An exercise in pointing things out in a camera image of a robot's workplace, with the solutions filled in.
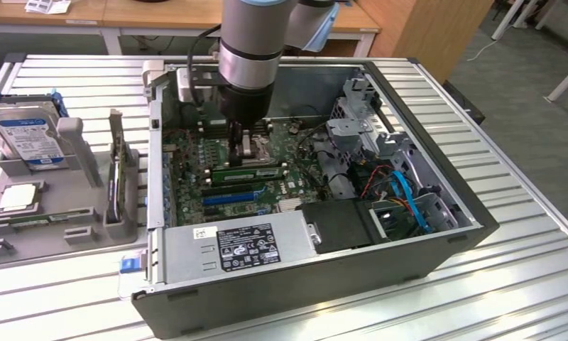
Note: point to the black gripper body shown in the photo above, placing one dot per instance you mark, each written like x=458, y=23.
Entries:
x=244, y=103

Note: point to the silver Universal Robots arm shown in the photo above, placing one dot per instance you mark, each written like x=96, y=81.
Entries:
x=248, y=42

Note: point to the green RAM stick in slot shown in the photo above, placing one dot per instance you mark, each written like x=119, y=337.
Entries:
x=246, y=174

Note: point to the green RAM stick on rack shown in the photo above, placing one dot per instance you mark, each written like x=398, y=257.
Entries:
x=34, y=219

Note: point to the metal CPU socket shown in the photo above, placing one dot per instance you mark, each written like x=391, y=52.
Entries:
x=263, y=149

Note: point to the green motherboard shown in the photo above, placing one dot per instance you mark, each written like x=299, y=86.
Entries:
x=194, y=156

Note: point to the black expansion slot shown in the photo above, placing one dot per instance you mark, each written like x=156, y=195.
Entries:
x=232, y=189

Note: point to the blue expansion slot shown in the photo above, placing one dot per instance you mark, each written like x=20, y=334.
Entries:
x=227, y=199

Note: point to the small silver chipset heatsink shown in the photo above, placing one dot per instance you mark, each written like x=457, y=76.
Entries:
x=291, y=205

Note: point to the metal disk bay cage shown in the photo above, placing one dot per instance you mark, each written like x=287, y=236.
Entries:
x=350, y=131

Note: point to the black fan shroud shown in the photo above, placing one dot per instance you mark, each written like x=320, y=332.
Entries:
x=331, y=223

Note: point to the grey power supply with label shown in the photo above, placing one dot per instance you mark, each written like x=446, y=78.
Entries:
x=190, y=255

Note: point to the grey parts rack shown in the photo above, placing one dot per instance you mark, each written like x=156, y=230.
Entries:
x=80, y=213

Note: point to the blue case latch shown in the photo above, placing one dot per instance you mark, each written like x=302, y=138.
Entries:
x=130, y=264

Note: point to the blue disk caddy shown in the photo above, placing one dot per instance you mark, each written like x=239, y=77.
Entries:
x=56, y=103

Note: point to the wooden cabinet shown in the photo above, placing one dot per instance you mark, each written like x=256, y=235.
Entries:
x=431, y=32

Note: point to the hard disk with blue label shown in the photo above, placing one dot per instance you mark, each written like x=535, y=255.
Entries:
x=23, y=138

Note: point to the open black PC case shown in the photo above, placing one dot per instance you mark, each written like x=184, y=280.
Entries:
x=312, y=302

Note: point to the CPU with silver lid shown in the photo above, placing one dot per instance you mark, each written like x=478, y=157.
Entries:
x=20, y=197

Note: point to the white papers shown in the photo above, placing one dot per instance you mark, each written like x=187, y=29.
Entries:
x=47, y=5

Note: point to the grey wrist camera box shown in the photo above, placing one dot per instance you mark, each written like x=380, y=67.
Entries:
x=186, y=89

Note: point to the graphics card with metal bracket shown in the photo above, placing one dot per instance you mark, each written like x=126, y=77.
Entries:
x=119, y=163

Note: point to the wooden desk with white frame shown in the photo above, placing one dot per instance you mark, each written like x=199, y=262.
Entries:
x=138, y=14

